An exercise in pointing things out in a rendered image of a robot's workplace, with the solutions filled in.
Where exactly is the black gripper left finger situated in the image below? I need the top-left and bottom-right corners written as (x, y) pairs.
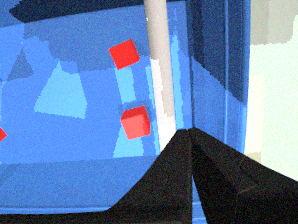
top-left (0, 128), bottom-right (193, 224)

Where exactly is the small red block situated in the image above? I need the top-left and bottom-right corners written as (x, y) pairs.
top-left (109, 39), bottom-right (140, 71)
top-left (120, 105), bottom-right (150, 140)

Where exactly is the blue translucent plastic tray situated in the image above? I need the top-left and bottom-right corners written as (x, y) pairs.
top-left (0, 0), bottom-right (251, 214)

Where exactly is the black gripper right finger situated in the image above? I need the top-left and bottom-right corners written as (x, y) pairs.
top-left (188, 128), bottom-right (298, 224)

